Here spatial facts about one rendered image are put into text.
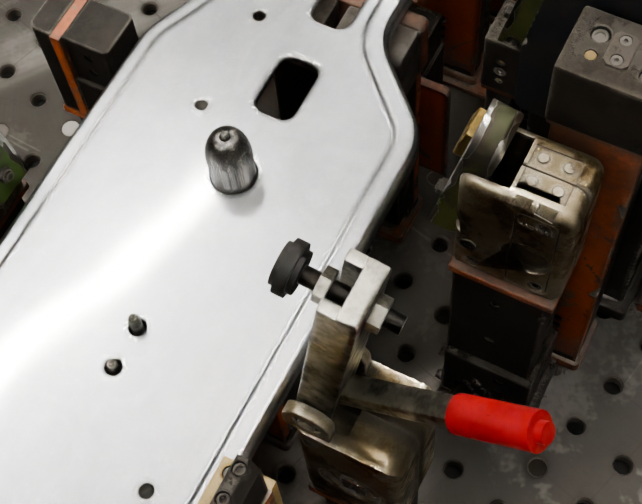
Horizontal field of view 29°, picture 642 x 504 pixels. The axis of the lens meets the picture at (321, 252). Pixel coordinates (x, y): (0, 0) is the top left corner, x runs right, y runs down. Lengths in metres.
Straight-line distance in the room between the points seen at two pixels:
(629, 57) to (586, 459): 0.44
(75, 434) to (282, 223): 0.19
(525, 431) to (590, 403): 0.49
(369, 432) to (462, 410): 0.09
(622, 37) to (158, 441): 0.37
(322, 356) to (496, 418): 0.09
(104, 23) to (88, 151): 0.12
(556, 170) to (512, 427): 0.21
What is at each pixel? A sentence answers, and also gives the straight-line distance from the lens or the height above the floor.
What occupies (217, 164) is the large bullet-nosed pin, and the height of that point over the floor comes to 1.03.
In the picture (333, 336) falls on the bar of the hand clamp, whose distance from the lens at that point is 0.58.
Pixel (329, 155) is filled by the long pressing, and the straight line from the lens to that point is 0.85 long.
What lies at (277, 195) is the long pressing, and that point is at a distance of 0.84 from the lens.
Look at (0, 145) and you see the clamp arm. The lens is 0.87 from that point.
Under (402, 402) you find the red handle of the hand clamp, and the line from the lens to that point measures 0.67.
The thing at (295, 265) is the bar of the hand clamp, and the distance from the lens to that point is 0.57.
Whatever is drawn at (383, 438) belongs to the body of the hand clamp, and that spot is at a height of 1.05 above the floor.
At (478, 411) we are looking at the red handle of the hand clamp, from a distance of 0.63.
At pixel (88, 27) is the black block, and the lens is 0.95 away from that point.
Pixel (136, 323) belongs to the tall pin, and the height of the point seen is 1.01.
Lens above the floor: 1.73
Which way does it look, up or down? 63 degrees down
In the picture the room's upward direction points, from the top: 7 degrees counter-clockwise
